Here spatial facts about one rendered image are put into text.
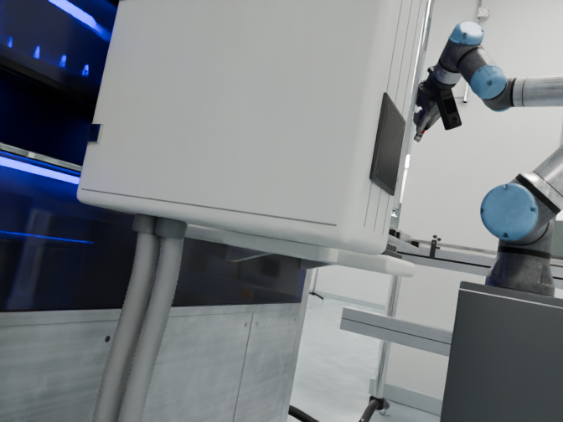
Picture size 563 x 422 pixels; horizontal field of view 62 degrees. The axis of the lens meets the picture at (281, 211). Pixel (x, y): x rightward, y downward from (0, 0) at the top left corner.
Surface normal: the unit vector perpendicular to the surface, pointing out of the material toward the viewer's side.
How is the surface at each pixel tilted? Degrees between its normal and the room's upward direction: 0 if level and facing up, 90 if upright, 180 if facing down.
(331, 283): 90
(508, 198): 96
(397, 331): 90
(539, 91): 112
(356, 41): 90
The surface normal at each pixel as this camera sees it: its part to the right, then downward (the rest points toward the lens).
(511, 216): -0.70, -0.09
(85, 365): 0.87, 0.12
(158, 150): -0.45, -0.16
